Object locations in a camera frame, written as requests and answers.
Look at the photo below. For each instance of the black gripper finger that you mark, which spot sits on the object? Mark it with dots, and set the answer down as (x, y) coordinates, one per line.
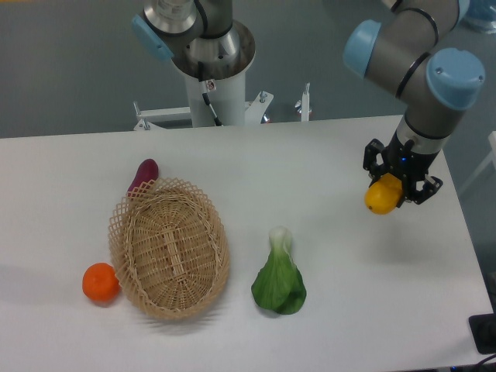
(375, 160)
(410, 193)

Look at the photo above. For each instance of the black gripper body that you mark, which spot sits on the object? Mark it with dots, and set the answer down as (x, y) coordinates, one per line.
(402, 159)

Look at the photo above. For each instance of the yellow mango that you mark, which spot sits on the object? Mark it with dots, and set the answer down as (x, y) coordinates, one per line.
(383, 195)

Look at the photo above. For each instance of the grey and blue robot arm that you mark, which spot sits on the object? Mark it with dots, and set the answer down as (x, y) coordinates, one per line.
(438, 86)

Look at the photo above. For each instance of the black device at table edge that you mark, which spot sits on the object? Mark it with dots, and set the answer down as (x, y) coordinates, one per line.
(483, 332)

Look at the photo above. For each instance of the green bok choy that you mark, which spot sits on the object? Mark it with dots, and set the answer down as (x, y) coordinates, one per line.
(279, 286)

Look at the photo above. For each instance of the blue object top right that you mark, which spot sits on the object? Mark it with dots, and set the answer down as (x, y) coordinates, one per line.
(480, 16)

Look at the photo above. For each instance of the purple eggplant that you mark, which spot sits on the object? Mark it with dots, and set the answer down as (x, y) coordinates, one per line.
(147, 171)

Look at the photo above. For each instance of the woven wicker basket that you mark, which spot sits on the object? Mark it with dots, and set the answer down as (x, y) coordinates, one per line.
(169, 249)

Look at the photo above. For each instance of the orange tangerine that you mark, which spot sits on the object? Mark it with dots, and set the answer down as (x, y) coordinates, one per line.
(99, 283)

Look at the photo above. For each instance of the white frame at right edge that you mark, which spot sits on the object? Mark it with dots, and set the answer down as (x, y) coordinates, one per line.
(482, 171)

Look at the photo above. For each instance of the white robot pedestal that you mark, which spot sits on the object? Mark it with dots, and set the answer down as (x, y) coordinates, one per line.
(214, 72)

